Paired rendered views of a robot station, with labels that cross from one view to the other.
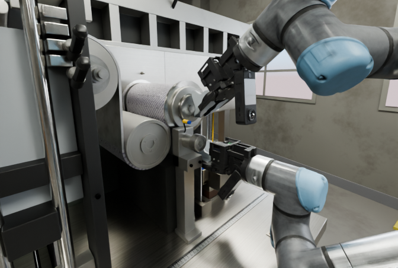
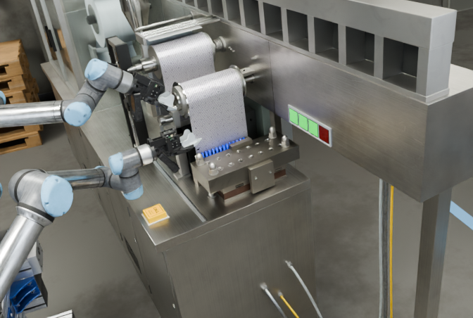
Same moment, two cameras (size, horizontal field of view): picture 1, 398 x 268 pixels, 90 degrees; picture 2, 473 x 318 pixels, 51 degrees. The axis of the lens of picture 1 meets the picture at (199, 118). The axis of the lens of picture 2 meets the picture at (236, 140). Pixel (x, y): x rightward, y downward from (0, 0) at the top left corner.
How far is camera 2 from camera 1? 214 cm
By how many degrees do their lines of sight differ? 101
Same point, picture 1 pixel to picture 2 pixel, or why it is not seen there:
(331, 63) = not seen: hidden behind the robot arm
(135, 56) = (251, 41)
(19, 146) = not seen: hidden behind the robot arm
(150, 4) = not seen: outside the picture
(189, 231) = (180, 174)
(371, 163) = not seen: outside the picture
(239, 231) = (171, 195)
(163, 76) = (269, 67)
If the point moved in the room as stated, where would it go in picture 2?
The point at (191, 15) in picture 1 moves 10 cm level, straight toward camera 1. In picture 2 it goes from (291, 0) to (260, 2)
